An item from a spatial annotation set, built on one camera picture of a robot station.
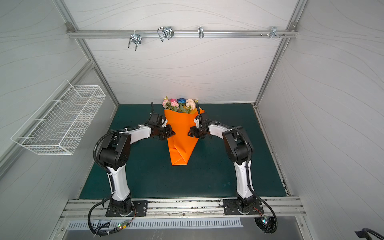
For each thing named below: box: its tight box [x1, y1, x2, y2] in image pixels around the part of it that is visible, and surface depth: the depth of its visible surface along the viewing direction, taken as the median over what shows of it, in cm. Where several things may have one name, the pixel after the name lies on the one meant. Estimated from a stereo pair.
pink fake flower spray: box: [162, 95, 180, 110], surface depth 119 cm
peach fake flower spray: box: [185, 98, 199, 113], surface depth 117 cm
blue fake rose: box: [177, 97, 186, 112], surface depth 120 cm
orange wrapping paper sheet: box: [164, 107, 205, 166], surface depth 96 cm
